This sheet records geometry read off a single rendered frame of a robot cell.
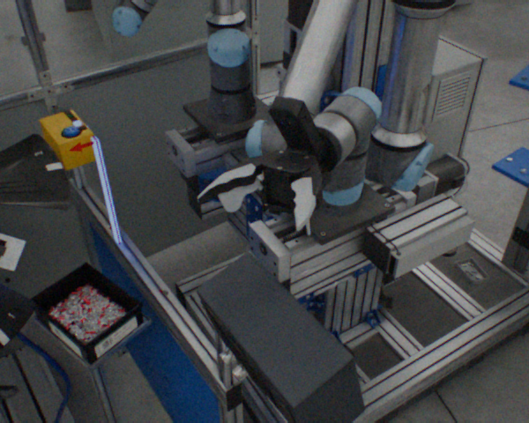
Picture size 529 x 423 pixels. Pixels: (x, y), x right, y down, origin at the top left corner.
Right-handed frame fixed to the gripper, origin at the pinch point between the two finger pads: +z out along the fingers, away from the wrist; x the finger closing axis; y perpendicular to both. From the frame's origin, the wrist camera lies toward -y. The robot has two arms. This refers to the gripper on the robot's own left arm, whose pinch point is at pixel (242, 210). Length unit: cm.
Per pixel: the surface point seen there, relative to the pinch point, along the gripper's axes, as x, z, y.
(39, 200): 64, -10, 23
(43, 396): 115, -10, 123
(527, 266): -18, -145, 121
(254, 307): 3.5, -2.9, 21.3
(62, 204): 61, -13, 25
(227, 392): 19, -8, 58
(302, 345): -6.3, -0.3, 22.2
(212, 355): 27, -13, 57
